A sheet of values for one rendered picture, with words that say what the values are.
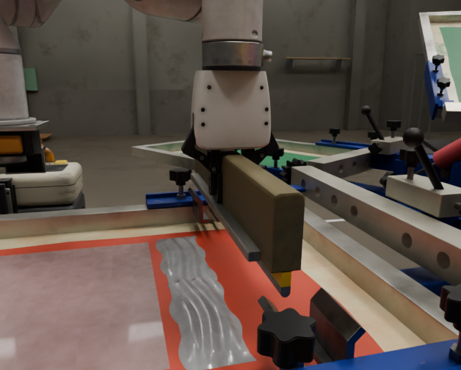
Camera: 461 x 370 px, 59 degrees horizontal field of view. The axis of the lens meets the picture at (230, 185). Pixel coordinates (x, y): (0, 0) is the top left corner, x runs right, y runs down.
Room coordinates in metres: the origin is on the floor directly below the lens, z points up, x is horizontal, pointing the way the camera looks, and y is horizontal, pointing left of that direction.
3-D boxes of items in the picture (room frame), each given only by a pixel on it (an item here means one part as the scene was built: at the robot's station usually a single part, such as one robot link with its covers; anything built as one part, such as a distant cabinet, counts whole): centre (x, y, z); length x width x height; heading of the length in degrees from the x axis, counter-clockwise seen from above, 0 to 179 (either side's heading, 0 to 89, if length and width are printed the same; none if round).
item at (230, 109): (0.54, 0.00, 1.20); 0.10 x 0.08 x 0.11; 105
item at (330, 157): (1.40, -0.20, 1.05); 1.08 x 0.61 x 0.23; 45
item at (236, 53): (0.54, -0.01, 1.26); 0.09 x 0.07 x 0.03; 105
